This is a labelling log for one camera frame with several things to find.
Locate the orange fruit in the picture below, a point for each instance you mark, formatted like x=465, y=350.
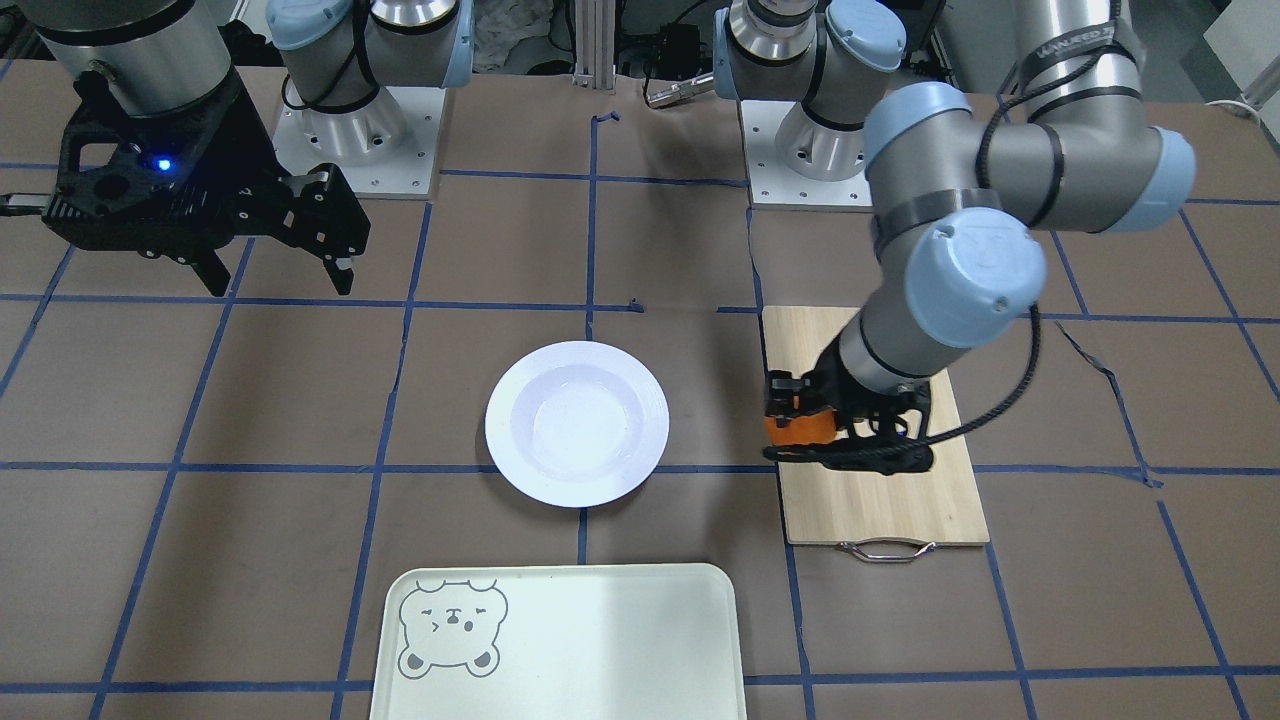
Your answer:
x=796, y=420

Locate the aluminium frame post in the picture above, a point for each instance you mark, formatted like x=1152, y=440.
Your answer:
x=594, y=37

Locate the white round plate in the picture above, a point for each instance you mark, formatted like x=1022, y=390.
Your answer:
x=577, y=424

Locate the cream tray with bear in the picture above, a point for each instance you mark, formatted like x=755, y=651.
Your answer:
x=635, y=641

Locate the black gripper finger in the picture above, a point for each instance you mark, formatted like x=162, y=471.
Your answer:
x=329, y=222
x=202, y=258
x=802, y=454
x=786, y=394

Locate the wooden cutting board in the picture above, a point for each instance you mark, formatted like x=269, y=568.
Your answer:
x=822, y=507

